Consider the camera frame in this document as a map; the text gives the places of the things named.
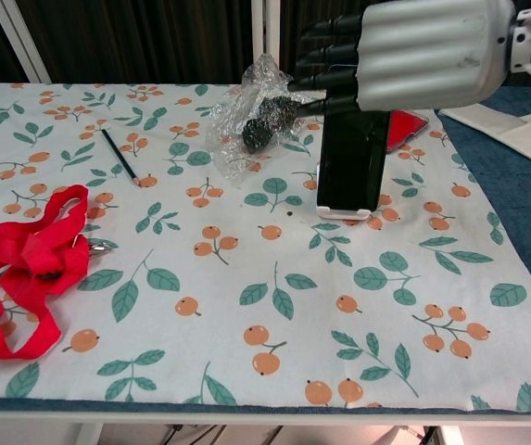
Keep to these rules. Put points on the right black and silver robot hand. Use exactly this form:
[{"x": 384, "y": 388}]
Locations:
[{"x": 432, "y": 51}]

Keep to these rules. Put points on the small white mirror stand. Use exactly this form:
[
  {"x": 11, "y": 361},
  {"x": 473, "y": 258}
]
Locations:
[{"x": 339, "y": 213}]

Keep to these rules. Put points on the red ink pad case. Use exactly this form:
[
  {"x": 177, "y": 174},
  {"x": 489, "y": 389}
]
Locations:
[{"x": 406, "y": 130}]

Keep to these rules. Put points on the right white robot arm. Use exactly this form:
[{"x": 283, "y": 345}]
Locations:
[{"x": 530, "y": 46}]

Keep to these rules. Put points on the dark green pencil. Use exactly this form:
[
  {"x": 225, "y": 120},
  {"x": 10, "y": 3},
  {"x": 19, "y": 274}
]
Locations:
[{"x": 120, "y": 157}]

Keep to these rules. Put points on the floral print tablecloth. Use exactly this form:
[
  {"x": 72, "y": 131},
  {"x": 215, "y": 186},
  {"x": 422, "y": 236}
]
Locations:
[{"x": 246, "y": 278}]

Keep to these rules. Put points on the white partition frame post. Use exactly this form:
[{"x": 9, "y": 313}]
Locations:
[
  {"x": 24, "y": 41},
  {"x": 265, "y": 32}
]

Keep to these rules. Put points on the white disposable slipper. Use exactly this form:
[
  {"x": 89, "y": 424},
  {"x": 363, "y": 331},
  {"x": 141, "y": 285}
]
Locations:
[{"x": 515, "y": 130}]

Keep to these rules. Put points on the white table frame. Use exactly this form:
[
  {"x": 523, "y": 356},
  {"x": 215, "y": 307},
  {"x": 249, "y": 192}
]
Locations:
[{"x": 246, "y": 418}]

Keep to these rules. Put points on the clear plastic bag, dark contents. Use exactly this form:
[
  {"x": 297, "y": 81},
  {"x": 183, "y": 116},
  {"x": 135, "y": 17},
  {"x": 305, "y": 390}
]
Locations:
[{"x": 242, "y": 120}]

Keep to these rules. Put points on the black smartphone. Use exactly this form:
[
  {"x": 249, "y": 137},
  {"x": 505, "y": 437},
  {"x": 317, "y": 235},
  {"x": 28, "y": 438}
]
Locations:
[{"x": 348, "y": 162}]

